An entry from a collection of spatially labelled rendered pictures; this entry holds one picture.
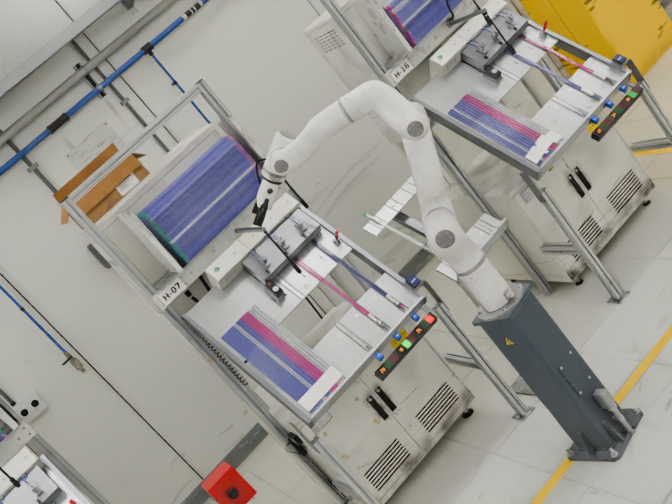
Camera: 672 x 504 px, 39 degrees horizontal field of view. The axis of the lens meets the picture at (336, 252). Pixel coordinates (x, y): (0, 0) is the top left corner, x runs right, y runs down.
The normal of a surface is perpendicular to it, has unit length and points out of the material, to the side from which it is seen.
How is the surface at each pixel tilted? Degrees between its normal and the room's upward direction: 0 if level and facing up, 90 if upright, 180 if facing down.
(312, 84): 90
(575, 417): 90
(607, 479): 0
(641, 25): 90
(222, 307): 48
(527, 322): 90
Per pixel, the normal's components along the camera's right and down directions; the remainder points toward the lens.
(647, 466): -0.62, -0.73
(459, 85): -0.14, -0.52
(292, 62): 0.43, 0.00
